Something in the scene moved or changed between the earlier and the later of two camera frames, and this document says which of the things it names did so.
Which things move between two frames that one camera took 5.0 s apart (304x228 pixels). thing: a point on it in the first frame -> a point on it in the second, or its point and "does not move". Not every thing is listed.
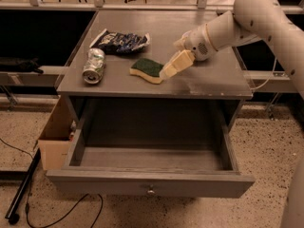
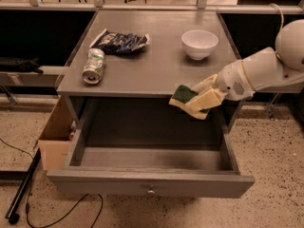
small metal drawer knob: (151, 191) does not move
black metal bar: (11, 214) does not move
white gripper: (197, 43) -> (234, 79)
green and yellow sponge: (147, 68) -> (181, 94)
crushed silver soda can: (94, 66) does not move
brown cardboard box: (56, 138) does not move
